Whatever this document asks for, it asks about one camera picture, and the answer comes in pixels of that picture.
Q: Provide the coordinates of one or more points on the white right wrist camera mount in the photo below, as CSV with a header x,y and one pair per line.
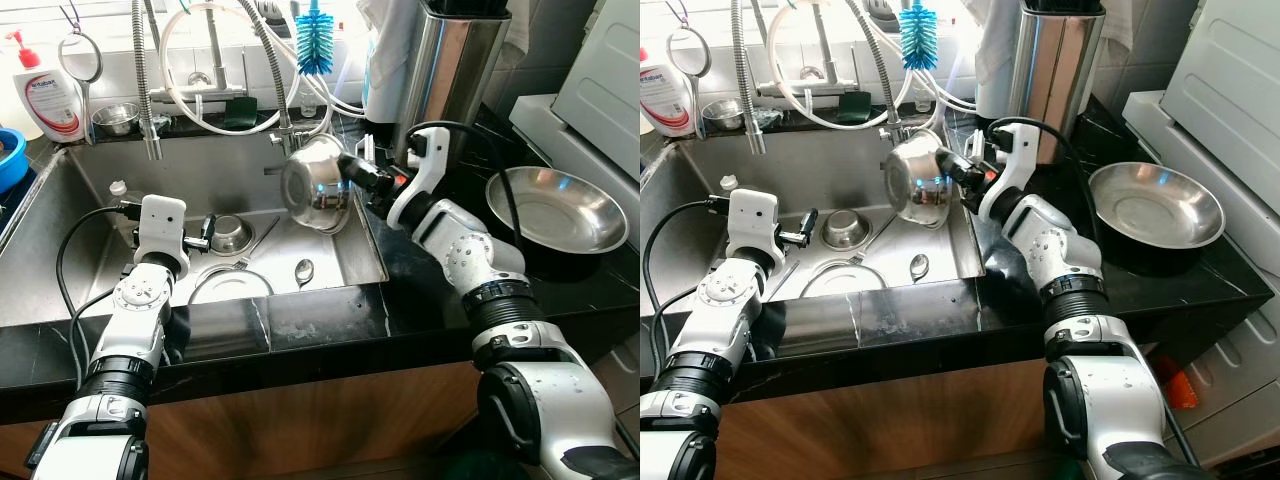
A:
x,y
1015,160
428,165

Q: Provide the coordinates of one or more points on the blue plastic bowl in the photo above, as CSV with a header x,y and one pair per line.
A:
x,y
8,158

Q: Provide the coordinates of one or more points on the round steel plate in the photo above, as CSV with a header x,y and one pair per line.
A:
x,y
232,287
840,283

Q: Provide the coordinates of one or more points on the flexible steel spray faucet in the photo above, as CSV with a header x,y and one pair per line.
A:
x,y
140,70
741,70

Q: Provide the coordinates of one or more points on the steel knife block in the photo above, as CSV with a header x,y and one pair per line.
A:
x,y
450,80
1060,80

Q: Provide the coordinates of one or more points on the deep steel bowl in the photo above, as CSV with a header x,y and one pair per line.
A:
x,y
920,182
318,190

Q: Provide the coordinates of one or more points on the teal bottle brush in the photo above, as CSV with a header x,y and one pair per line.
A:
x,y
314,40
918,35

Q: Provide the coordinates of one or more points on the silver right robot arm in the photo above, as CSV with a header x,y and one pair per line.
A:
x,y
500,320
1090,330

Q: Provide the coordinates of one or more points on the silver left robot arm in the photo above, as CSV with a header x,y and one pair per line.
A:
x,y
125,340
712,340

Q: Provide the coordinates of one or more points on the small steel bowl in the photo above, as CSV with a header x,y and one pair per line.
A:
x,y
845,228
722,113
115,118
230,233

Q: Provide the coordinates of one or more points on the steel spoon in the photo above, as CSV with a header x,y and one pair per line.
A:
x,y
303,270
918,265

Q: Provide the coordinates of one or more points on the white washing machine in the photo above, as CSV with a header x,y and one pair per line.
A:
x,y
590,70
1220,90

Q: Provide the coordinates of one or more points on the steel kitchen sink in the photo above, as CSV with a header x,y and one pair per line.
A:
x,y
940,262
330,265

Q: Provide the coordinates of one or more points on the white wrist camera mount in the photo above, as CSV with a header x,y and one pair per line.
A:
x,y
752,215
428,165
160,222
1015,160

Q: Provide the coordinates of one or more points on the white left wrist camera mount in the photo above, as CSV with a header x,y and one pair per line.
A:
x,y
160,222
752,215

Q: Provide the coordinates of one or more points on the clear plastic bottle white cap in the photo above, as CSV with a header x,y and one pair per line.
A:
x,y
728,187
118,192

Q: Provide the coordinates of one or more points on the steel cutlery piece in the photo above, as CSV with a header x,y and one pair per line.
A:
x,y
262,240
878,237

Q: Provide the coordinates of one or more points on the wide steel bowl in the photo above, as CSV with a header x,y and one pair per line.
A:
x,y
1155,205
555,208

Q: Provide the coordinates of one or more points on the green black sponge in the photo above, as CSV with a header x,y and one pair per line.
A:
x,y
240,112
852,106

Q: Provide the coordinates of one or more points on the wooden cabinet front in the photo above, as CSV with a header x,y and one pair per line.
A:
x,y
300,420
880,420

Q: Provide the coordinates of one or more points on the white soap pump bottle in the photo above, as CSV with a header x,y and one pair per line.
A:
x,y
50,100
665,100

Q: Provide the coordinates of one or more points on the steel gooseneck tap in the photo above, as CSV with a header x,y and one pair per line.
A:
x,y
822,88
215,92

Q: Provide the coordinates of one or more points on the orange plastic object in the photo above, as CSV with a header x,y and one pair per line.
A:
x,y
1180,390

